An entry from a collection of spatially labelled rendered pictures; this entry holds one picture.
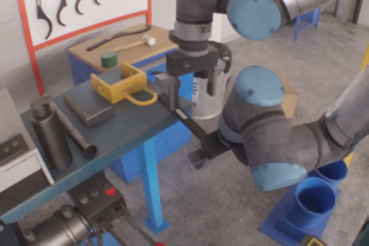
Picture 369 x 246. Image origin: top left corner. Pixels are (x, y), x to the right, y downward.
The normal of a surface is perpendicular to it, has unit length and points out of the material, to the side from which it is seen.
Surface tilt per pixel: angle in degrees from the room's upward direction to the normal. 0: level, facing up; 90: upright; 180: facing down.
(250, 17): 93
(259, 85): 20
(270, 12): 93
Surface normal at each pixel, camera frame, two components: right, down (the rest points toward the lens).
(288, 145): 0.09, -0.55
